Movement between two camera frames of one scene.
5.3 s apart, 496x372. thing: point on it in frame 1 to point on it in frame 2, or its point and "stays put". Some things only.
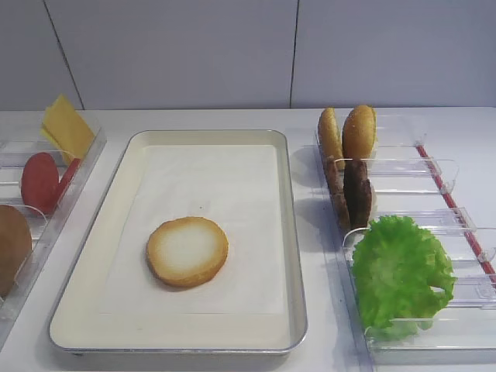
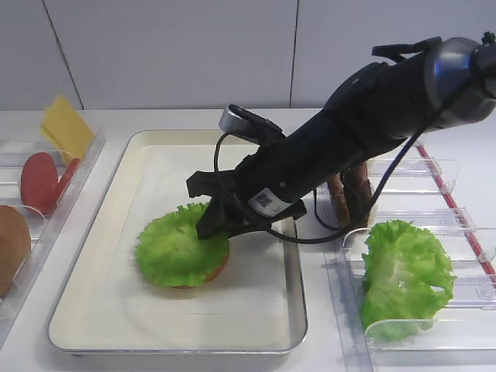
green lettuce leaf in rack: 397,267 stays put
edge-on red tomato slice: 67,177 stays put
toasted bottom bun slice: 187,251 to 173,292
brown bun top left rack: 15,246 stays put
